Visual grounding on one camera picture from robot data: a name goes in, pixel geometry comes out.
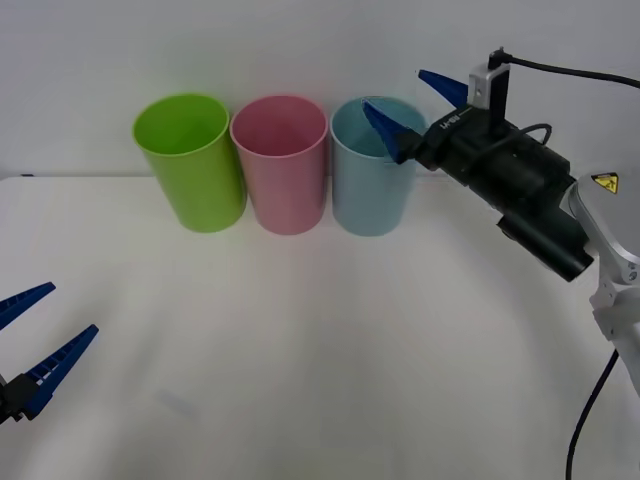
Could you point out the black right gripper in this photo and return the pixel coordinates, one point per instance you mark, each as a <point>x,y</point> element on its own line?
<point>457,142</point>

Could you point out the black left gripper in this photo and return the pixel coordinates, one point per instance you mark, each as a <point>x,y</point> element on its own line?
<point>4,400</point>

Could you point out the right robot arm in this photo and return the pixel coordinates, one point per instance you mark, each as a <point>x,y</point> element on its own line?
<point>530,175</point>

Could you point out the pale blue plastic bin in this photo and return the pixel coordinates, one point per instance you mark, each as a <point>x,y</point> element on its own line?
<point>370,200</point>

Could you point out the pink plastic bin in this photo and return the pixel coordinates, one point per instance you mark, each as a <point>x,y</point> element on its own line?
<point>287,195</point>

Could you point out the green plastic bin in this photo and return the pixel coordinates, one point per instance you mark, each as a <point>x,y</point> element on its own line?
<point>200,190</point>

